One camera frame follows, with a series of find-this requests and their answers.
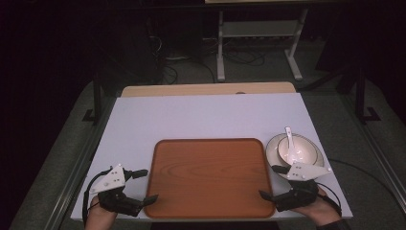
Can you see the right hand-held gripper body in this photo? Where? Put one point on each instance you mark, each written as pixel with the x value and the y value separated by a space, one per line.
pixel 301 188

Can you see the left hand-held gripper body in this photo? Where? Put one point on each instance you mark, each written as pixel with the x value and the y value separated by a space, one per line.
pixel 110 182

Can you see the person's right hand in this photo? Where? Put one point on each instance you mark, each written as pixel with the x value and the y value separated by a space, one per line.
pixel 319 211

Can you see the person's left hand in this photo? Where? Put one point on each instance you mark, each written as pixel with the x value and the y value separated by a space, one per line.
pixel 99 215

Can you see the white ceramic spoon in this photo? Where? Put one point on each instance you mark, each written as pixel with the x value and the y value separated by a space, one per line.
pixel 291 150

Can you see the white gold-rimmed bowl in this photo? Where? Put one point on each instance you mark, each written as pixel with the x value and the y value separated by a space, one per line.
pixel 304 150

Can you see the brown wooden tray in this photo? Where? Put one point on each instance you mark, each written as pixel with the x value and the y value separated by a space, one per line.
pixel 209 179

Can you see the black metal stand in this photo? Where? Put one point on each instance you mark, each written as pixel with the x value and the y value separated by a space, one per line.
pixel 96 96
pixel 360 96

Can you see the light wooden table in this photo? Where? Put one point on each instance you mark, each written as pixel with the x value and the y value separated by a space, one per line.
pixel 204 89

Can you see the aluminium frame rail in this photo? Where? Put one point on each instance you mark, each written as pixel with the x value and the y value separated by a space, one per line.
pixel 379 159
pixel 73 179

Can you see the white metal desk frame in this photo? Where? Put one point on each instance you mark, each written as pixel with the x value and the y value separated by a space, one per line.
pixel 260 28

